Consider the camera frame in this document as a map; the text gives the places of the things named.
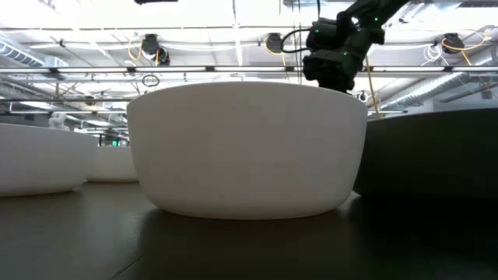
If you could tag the white plastic bowl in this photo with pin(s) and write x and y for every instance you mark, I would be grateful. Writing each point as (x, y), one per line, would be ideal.
(245, 155)
(113, 165)
(39, 159)

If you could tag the gray plastic bowl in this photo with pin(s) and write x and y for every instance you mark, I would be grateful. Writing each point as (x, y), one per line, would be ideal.
(428, 155)

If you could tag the small round ceiling reel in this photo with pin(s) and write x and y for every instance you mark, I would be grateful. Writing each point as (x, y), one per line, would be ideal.
(362, 97)

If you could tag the white robot figure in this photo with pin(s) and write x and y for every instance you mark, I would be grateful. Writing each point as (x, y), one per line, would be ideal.
(58, 121)

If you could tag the silver ventilation duct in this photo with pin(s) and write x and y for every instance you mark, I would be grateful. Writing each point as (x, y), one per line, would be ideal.
(439, 85)
(19, 54)

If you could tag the grey horizontal rail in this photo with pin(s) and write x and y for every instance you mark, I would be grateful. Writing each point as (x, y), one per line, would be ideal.
(58, 100)

